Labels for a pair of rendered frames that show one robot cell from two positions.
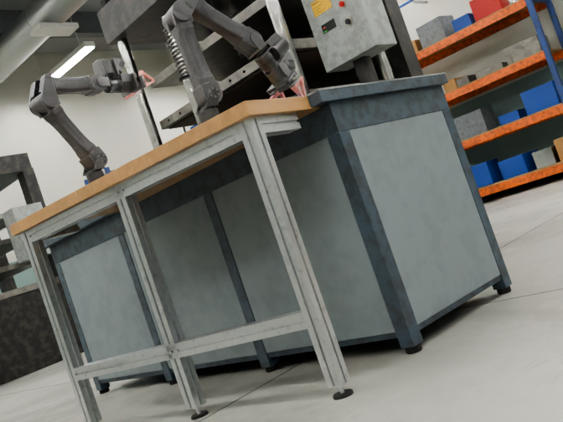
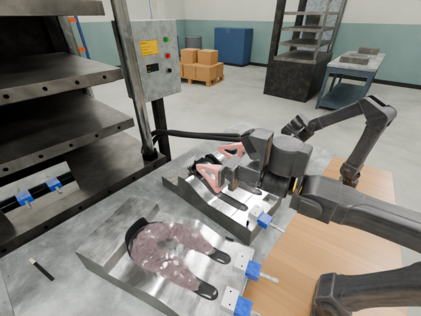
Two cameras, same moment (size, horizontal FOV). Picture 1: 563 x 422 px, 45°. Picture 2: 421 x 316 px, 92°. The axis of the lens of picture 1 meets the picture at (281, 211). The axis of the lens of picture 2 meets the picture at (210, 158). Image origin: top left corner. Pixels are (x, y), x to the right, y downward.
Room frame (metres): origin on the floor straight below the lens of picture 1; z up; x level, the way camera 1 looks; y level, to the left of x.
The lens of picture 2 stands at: (2.75, 0.78, 1.50)
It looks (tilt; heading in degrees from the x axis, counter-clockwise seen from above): 35 degrees down; 266
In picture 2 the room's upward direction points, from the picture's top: straight up
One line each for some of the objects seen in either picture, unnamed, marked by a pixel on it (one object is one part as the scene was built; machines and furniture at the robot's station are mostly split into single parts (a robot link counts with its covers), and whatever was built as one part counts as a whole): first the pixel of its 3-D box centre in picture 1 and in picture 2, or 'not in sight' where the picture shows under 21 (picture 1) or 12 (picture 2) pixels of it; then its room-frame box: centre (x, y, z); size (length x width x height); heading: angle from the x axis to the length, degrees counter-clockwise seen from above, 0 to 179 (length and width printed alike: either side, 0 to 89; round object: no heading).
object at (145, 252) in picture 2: not in sight; (170, 246); (2.85, 0.40, 0.90); 0.26 x 0.18 x 0.08; 152
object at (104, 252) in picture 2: not in sight; (169, 254); (2.86, 0.40, 0.86); 0.50 x 0.26 x 0.11; 152
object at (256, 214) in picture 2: not in sight; (267, 222); (2.52, 0.33, 0.89); 0.13 x 0.05 x 0.05; 135
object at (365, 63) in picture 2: not in sight; (353, 76); (-0.42, -3.28, 0.46); 1.90 x 0.70 x 0.92; 47
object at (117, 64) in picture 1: (120, 72); (252, 153); (2.64, 0.42, 1.25); 0.07 x 0.06 x 0.11; 53
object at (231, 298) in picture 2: not in sight; (246, 310); (2.64, 0.57, 0.86); 0.13 x 0.05 x 0.05; 152
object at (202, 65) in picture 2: not in sight; (197, 65); (2.65, -5.04, 0.37); 1.20 x 0.82 x 0.74; 145
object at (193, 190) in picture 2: not in sight; (218, 184); (2.66, 0.09, 0.87); 0.50 x 0.26 x 0.14; 135
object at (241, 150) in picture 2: (143, 81); (230, 155); (2.67, 0.35, 1.20); 0.09 x 0.07 x 0.07; 142
